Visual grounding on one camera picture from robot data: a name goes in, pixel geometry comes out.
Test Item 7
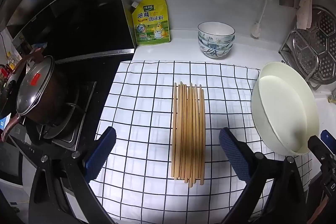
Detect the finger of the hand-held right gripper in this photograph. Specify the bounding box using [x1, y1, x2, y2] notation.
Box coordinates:
[307, 135, 332, 163]
[320, 130, 336, 147]

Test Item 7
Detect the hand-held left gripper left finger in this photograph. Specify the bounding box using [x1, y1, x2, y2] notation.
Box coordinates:
[28, 126, 117, 224]

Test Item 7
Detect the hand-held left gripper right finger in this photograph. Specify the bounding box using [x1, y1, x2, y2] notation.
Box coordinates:
[219, 127, 313, 224]

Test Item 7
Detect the white oval plastic basin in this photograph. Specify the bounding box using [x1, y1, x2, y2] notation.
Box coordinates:
[251, 62, 320, 156]

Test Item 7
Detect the pile of wooden chopsticks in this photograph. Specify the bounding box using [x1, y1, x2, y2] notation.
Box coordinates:
[170, 81, 206, 188]

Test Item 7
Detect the black gas stove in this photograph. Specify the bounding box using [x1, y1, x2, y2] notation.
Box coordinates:
[8, 80, 97, 152]

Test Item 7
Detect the white black checked cloth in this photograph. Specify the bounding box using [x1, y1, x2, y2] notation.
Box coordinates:
[88, 60, 314, 224]

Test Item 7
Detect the dark brown cooking pot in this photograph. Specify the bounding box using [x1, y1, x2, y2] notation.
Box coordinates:
[1, 56, 71, 143]

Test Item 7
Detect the glass pot lid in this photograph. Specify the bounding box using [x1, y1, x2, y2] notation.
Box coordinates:
[16, 55, 55, 115]

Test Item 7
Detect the white dish brush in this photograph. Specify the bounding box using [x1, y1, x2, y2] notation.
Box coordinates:
[251, 0, 269, 39]

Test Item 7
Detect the pink dish cloth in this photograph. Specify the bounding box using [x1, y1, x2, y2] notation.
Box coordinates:
[295, 0, 315, 30]

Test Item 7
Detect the row of condiment bottles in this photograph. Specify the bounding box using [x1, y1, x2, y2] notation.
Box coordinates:
[0, 52, 20, 83]

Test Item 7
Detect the black range hood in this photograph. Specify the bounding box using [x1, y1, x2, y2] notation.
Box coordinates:
[0, 0, 135, 62]

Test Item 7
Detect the yellow seasoning pouch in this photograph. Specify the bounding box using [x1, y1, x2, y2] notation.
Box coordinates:
[130, 0, 171, 46]

